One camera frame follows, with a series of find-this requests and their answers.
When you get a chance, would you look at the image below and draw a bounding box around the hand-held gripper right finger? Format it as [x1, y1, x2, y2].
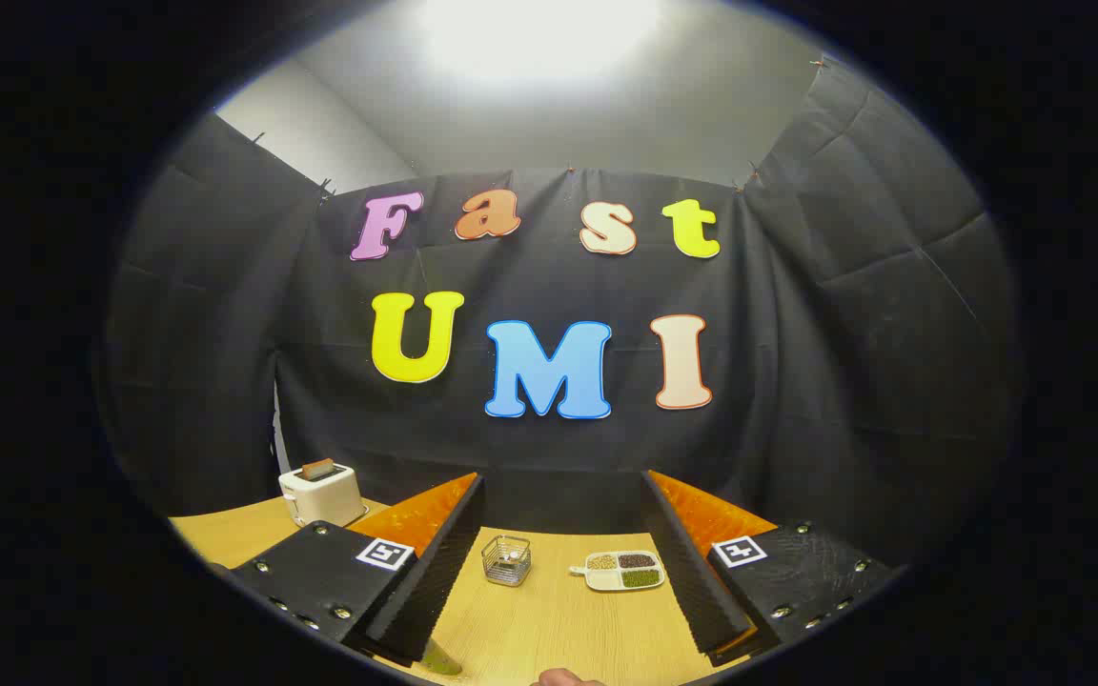
[640, 469, 901, 668]

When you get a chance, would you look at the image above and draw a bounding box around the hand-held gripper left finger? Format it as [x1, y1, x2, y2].
[230, 472, 488, 677]

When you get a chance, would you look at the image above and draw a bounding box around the white divided plate with beans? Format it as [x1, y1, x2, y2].
[569, 550, 666, 593]

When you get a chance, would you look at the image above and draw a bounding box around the white toaster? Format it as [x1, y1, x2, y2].
[278, 457, 367, 529]

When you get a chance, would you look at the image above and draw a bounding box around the wooden table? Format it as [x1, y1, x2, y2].
[168, 495, 760, 686]

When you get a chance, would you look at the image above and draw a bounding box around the black backdrop cloth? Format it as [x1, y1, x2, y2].
[96, 62, 1027, 573]

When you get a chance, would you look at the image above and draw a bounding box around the bright ceiling light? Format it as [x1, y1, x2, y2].
[416, 0, 664, 87]

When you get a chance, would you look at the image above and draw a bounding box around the small wire basket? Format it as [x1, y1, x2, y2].
[481, 535, 532, 587]

